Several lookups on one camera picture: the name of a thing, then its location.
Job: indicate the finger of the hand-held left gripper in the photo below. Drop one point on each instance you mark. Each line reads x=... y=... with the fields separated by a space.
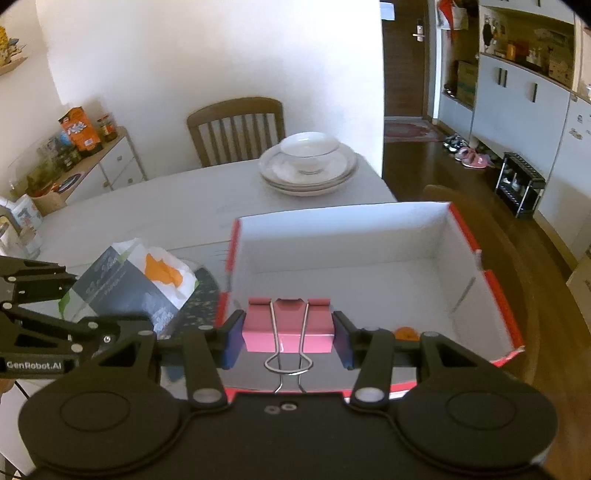
x=55 y=330
x=27 y=277

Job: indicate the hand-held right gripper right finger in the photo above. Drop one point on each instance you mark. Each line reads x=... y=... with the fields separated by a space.
x=342 y=344

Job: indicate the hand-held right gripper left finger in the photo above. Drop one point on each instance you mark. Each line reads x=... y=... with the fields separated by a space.
x=233 y=341

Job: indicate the pink binder clip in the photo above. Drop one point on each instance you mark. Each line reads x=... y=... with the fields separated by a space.
x=295 y=330

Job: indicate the grey white snack bag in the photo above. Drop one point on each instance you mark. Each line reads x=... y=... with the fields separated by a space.
x=120 y=281

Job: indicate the white marble desktop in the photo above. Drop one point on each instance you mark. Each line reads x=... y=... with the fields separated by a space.
x=161 y=203

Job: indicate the white printed packet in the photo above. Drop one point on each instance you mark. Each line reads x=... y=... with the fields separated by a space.
x=27 y=221

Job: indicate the small orange object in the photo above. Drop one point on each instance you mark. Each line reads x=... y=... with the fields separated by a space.
x=406 y=333

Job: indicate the brown paper bag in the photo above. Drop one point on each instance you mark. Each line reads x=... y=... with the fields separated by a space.
x=48 y=203

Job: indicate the black round coaster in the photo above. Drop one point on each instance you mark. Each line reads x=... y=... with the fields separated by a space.
x=69 y=182

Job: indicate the clear glass container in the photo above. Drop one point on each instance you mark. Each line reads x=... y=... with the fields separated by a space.
x=34 y=173

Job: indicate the white sideboard with wooden top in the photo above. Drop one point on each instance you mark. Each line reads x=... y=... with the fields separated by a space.
x=120 y=161

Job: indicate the orange snack bag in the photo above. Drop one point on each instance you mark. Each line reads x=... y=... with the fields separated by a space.
x=82 y=129

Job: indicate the white gold-rimmed plate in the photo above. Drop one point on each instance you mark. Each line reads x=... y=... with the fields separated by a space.
x=277 y=166
x=302 y=191

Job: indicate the red-lidded jar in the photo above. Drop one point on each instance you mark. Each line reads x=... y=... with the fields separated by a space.
x=107 y=129

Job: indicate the white gold-rimmed bowl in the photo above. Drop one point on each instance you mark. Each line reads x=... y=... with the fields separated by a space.
x=310 y=150

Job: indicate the red rug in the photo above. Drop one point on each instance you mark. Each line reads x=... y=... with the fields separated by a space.
x=408 y=131

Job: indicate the pink slipper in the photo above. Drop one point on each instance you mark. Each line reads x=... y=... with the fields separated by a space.
x=475 y=160

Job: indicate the dark sneaker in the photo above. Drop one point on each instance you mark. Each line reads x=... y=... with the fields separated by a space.
x=453 y=142

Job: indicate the black shoe rack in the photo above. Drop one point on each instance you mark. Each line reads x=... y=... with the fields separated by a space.
x=521 y=184

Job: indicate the dark brown door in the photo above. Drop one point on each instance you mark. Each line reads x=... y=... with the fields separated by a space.
x=406 y=78

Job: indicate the white tall cabinet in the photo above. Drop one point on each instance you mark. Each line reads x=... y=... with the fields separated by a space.
x=570 y=175

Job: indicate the brown cardboard box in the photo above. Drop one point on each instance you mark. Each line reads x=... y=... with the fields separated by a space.
x=467 y=83

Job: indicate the blue-grey cabinet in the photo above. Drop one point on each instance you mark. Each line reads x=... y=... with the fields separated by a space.
x=517 y=110

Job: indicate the silver door lock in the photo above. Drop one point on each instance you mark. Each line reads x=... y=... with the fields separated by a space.
x=419 y=28

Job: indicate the red hanging bag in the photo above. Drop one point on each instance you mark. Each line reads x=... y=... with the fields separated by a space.
x=455 y=14

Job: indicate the printed cardboard box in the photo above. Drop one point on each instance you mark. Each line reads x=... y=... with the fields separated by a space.
x=561 y=60

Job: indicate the wooden wall shelf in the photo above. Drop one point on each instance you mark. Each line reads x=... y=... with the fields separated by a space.
x=11 y=67

